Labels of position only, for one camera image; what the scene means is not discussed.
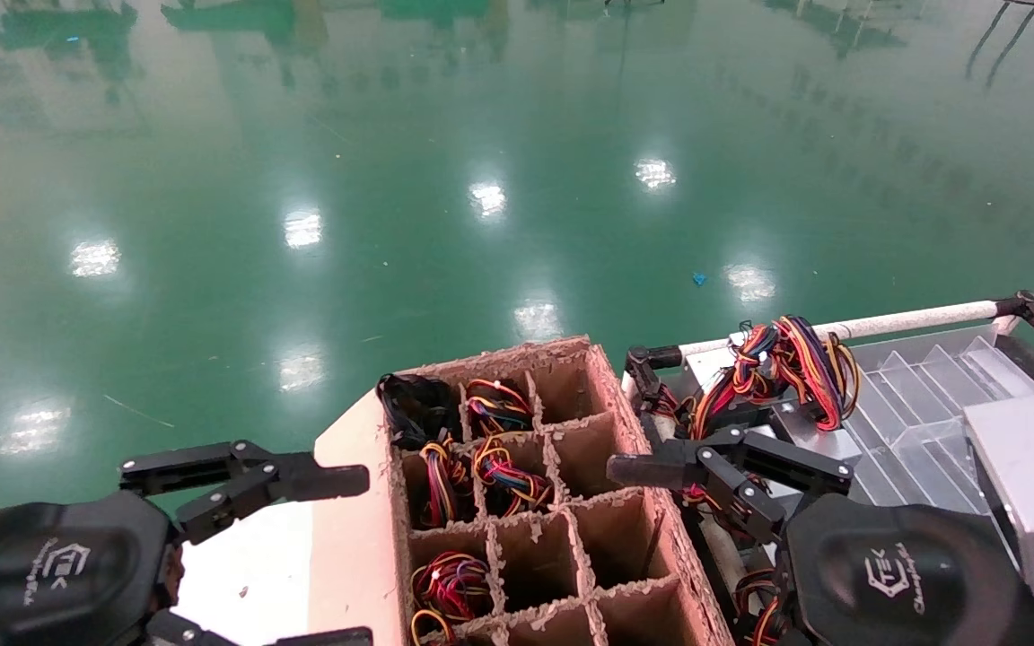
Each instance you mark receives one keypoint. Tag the small silver metal unit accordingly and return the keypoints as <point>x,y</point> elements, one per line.
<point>705,368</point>

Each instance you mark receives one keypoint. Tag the white tube cart frame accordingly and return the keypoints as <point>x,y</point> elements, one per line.
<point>912,316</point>

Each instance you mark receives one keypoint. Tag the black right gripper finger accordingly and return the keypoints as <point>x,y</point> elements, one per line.
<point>652,471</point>

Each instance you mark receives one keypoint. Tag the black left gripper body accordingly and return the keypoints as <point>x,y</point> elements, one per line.
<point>32,574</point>

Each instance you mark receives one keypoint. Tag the brown cardboard divider box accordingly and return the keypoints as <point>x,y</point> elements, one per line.
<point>355,538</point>

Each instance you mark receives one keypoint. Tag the clear plastic divider tray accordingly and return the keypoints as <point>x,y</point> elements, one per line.
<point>912,404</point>

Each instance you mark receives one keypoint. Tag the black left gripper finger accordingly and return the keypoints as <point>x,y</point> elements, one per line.
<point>302,475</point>
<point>319,640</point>

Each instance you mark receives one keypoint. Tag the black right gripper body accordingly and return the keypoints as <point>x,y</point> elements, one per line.
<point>894,574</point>

